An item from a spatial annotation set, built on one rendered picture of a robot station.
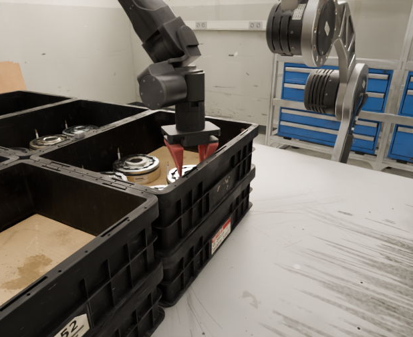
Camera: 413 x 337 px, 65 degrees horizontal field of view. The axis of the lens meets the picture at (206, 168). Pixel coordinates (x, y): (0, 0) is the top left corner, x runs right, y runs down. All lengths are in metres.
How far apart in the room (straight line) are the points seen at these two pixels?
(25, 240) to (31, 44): 3.52
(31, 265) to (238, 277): 0.36
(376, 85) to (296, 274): 1.86
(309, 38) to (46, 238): 0.74
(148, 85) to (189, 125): 0.11
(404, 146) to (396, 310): 1.85
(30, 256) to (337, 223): 0.66
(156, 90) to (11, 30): 3.47
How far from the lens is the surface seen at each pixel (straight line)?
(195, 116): 0.60
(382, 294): 0.70
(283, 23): 0.96
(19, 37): 3.98
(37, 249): 0.57
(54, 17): 4.18
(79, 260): 0.36
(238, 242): 0.74
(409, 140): 2.44
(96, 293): 0.41
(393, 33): 3.23
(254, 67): 3.64
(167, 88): 0.53
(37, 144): 0.95
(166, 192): 0.46
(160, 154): 0.86
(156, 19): 0.60
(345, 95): 1.35
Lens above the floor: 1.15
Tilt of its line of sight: 24 degrees down
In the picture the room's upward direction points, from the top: straight up
